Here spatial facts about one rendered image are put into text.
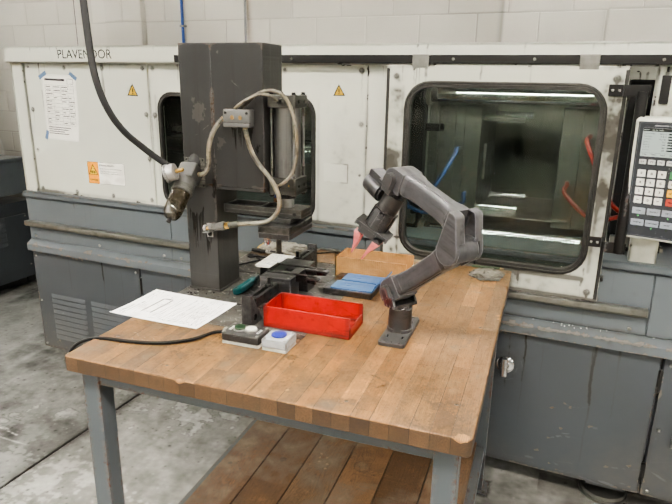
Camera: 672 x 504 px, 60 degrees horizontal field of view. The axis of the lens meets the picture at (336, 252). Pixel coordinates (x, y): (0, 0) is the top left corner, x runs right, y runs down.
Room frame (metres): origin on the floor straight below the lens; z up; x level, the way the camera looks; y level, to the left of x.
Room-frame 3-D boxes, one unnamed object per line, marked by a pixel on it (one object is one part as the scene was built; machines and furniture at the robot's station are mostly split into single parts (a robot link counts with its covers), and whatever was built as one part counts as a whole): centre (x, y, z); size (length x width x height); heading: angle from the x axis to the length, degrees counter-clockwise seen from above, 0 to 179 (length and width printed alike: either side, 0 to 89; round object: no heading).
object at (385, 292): (1.47, -0.17, 1.00); 0.09 x 0.06 x 0.06; 126
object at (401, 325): (1.47, -0.18, 0.94); 0.20 x 0.07 x 0.08; 161
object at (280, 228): (1.76, 0.22, 1.22); 0.26 x 0.18 x 0.30; 71
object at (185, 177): (1.73, 0.45, 1.25); 0.19 x 0.07 x 0.19; 161
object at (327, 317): (1.51, 0.06, 0.93); 0.25 x 0.12 x 0.06; 71
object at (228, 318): (1.80, 0.21, 0.88); 0.65 x 0.50 x 0.03; 161
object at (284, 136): (1.75, 0.15, 1.37); 0.11 x 0.09 x 0.30; 161
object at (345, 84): (2.88, 0.10, 1.24); 2.95 x 0.98 x 0.90; 67
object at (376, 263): (1.96, -0.14, 0.93); 0.25 x 0.13 x 0.08; 71
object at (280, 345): (1.37, 0.14, 0.90); 0.07 x 0.07 x 0.06; 71
